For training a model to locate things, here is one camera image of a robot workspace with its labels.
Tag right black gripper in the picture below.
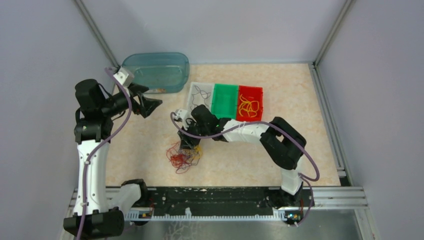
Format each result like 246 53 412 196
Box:
178 120 209 151

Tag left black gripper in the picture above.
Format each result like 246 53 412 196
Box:
99 82 162 118

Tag coloured wire bundle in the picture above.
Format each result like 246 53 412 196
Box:
165 141 204 175

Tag purple wires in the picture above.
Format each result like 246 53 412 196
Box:
189 84 213 112

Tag yellow wires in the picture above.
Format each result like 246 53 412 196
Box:
237 94 261 119

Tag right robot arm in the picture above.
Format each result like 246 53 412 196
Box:
170 104 307 206

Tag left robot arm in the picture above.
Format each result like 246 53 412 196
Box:
63 79 162 240

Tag blue transparent plastic tub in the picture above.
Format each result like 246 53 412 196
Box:
121 52 190 94

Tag white plastic bin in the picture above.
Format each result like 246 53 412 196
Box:
186 82 215 111

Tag green plastic bin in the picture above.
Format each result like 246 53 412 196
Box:
210 83 239 119

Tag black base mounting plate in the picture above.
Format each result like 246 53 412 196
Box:
134 186 310 217

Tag red plastic bin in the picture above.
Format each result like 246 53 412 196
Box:
235 85 263 122

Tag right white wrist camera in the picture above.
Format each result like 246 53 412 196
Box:
173 109 193 129

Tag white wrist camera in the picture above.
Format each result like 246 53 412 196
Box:
113 67 134 88
173 109 193 129

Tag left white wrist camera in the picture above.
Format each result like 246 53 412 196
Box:
113 67 134 88

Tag white slotted cable duct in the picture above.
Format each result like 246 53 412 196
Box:
124 210 287 222

